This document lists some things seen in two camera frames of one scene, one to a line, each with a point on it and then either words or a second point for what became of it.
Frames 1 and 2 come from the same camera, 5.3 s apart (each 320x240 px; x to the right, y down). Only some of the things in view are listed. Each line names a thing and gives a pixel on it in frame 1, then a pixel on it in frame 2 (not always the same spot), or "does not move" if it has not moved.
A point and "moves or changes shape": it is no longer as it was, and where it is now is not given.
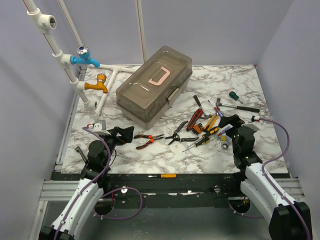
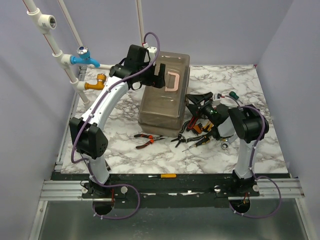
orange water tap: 100,85 does not move
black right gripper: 233,120 -> 196,110
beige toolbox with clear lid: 146,93 moves or changes shape
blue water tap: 83,57 does not move
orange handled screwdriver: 165,176 does not move
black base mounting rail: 166,190 does not move
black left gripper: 126,134 -> 157,81
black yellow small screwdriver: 203,141 does not move
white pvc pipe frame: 43,22 does not move
